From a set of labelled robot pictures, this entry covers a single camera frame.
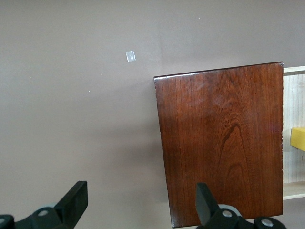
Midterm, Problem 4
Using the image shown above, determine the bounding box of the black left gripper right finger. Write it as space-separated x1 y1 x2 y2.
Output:
195 182 286 229

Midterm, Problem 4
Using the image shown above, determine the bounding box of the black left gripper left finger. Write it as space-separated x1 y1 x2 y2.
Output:
0 180 88 229

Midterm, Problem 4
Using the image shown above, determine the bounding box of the yellow wooden block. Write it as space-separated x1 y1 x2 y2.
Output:
290 127 305 151

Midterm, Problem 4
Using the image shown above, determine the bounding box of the dark brown wooden cabinet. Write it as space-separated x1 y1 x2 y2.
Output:
153 62 285 229

